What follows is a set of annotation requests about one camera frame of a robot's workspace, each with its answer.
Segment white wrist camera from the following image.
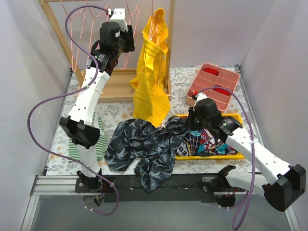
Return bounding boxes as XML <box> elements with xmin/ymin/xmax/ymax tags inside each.
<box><xmin>191</xmin><ymin>91</ymin><xmax>208</xmax><ymax>102</ymax></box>
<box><xmin>107</xmin><ymin>8</ymin><xmax>128</xmax><ymax>32</ymax></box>

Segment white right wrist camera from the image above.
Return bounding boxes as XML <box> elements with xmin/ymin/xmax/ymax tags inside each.
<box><xmin>191</xmin><ymin>91</ymin><xmax>208</xmax><ymax>102</ymax></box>

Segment yellow shorts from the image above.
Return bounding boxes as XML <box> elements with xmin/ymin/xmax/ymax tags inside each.
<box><xmin>129</xmin><ymin>8</ymin><xmax>170</xmax><ymax>127</ymax></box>

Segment wooden clothes rack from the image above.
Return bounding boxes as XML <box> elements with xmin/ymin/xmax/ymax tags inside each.
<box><xmin>38</xmin><ymin>0</ymin><xmax>175</xmax><ymax>103</ymax></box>

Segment red folded sock top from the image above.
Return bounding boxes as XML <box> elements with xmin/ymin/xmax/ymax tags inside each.
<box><xmin>203</xmin><ymin>67</ymin><xmax>219</xmax><ymax>76</ymax></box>

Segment colorful comic-print garment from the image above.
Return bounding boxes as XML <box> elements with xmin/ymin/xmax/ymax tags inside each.
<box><xmin>176</xmin><ymin>129</ymin><xmax>238</xmax><ymax>157</ymax></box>

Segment dark leaf-print shorts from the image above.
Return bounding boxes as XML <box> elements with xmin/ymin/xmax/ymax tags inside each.
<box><xmin>104</xmin><ymin>116</ymin><xmax>188</xmax><ymax>192</ymax></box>

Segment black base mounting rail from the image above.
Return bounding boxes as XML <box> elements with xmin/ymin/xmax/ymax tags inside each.
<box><xmin>74</xmin><ymin>173</ymin><xmax>241</xmax><ymax>204</ymax></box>

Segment pink wire hanger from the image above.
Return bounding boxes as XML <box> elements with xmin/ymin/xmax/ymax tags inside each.
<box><xmin>123</xmin><ymin>0</ymin><xmax>140</xmax><ymax>70</ymax></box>
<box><xmin>67</xmin><ymin>9</ymin><xmax>86</xmax><ymax>72</ymax></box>
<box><xmin>89</xmin><ymin>8</ymin><xmax>106</xmax><ymax>49</ymax></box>

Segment pink divided organizer box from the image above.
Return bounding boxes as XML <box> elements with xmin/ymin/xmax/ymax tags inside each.
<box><xmin>186</xmin><ymin>63</ymin><xmax>240</xmax><ymax>112</ymax></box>

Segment yellow plastic tray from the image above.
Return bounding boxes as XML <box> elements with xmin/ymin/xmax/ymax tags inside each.
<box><xmin>175</xmin><ymin>113</ymin><xmax>245</xmax><ymax>161</ymax></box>

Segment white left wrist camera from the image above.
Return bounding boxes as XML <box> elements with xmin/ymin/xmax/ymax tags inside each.
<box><xmin>107</xmin><ymin>8</ymin><xmax>128</xmax><ymax>32</ymax></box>

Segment pink hanger holding yellow shorts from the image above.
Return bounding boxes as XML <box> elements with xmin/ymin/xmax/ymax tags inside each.
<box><xmin>149</xmin><ymin>0</ymin><xmax>155</xmax><ymax>41</ymax></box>

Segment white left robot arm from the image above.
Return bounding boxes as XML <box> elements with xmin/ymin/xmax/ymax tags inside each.
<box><xmin>60</xmin><ymin>19</ymin><xmax>135</xmax><ymax>193</ymax></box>

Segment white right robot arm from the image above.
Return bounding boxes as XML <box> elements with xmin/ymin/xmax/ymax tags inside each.
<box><xmin>188</xmin><ymin>93</ymin><xmax>306</xmax><ymax>212</ymax></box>

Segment red folded sock middle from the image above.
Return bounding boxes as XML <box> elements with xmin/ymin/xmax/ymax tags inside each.
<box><xmin>213</xmin><ymin>88</ymin><xmax>230</xmax><ymax>96</ymax></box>

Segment red folded sock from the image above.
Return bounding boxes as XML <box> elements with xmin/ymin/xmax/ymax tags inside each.
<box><xmin>203</xmin><ymin>67</ymin><xmax>219</xmax><ymax>76</ymax></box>
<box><xmin>213</xmin><ymin>88</ymin><xmax>230</xmax><ymax>96</ymax></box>

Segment green white striped garment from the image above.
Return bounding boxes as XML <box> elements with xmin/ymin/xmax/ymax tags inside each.
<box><xmin>68</xmin><ymin>112</ymin><xmax>107</xmax><ymax>161</ymax></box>

